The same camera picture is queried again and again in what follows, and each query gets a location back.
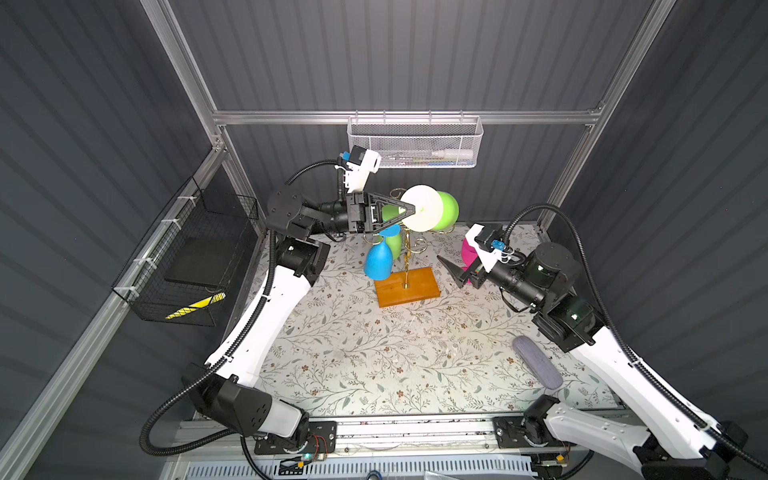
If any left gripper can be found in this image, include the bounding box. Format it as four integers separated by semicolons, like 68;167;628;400
305;198;411;244

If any pink wine glass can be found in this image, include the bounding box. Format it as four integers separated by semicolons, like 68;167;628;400
461;238;479;270

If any green wine glass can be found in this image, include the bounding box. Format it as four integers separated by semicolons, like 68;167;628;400
382;205;402;260
401;185;459;232

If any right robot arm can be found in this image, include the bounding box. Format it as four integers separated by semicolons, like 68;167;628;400
440;240;747;479

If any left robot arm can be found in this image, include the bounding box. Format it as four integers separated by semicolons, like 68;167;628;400
183;185;423;448

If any blue wine glass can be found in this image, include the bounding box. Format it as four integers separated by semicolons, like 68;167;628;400
364;234;396;281

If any purple oblong case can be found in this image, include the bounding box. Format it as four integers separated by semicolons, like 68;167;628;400
512;336;564;390

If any floral table mat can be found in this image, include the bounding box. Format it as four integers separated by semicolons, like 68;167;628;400
257;225;617;417

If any gold wire glass rack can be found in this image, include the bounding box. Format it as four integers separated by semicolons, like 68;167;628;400
373;223;440;308

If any white wire mesh basket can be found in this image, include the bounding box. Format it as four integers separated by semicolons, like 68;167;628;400
346;112;484;169

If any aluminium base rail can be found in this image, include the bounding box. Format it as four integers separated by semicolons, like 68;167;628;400
172;404;641;456

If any right black corrugated cable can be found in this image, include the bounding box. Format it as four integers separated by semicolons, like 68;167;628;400
502;203;768;475

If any black corrugated cable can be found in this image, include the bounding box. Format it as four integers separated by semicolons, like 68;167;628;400
139;159;349;457
502;203;768;475

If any black wire basket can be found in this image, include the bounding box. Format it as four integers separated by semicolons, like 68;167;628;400
112;177;260;327

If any left black corrugated cable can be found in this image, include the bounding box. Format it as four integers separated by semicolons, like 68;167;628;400
139;159;349;457

